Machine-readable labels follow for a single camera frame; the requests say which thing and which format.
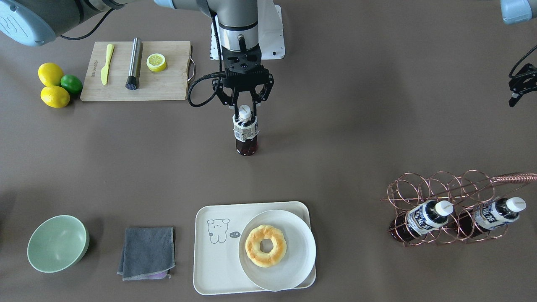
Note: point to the tea bottle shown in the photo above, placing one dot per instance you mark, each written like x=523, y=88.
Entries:
x=245, y=127
x=489, y=216
x=418, y=222

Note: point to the yellow glazed donut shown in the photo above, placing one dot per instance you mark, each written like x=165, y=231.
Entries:
x=265, y=246

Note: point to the wooden cutting board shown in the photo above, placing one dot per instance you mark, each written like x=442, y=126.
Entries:
x=170, y=84

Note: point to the lemon near board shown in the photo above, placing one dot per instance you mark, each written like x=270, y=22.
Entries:
x=55, y=96

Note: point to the green lime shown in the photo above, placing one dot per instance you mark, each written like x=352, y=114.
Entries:
x=71, y=83

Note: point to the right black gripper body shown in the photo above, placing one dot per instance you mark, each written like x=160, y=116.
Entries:
x=223, y=95

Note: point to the half lemon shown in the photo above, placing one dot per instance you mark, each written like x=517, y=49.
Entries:
x=156, y=62

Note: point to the yellow plastic knife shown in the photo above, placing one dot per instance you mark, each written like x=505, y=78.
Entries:
x=104, y=73

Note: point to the copper wire bottle rack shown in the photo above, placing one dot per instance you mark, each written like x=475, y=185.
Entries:
x=465, y=192

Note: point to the far yellow lemon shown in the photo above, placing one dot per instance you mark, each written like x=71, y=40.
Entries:
x=50, y=74

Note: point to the dark grey folded cloth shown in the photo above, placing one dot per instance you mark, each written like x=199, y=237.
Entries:
x=148, y=253

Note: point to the cream rabbit tray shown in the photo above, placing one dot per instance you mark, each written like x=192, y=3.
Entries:
x=217, y=233

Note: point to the cream round plate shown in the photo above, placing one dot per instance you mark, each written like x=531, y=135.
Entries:
x=300, y=255

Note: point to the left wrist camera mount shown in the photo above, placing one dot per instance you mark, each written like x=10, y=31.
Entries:
x=524, y=81

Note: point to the green bowl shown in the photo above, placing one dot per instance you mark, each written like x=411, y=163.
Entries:
x=57, y=244

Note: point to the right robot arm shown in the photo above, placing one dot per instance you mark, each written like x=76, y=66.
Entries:
x=235, y=25

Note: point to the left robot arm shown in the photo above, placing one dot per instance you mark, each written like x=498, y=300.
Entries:
x=518, y=11

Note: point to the steel muddler black tip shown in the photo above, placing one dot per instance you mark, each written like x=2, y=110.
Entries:
x=132, y=82

